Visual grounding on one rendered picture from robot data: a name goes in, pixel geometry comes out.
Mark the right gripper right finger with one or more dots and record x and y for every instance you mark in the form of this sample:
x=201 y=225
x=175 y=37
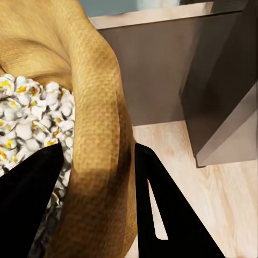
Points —
x=187 y=236

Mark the popcorn bag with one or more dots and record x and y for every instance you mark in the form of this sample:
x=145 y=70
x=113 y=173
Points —
x=54 y=41

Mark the fridge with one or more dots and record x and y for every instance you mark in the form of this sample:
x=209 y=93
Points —
x=224 y=125

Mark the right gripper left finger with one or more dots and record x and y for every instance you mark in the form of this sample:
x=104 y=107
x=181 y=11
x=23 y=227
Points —
x=25 y=192

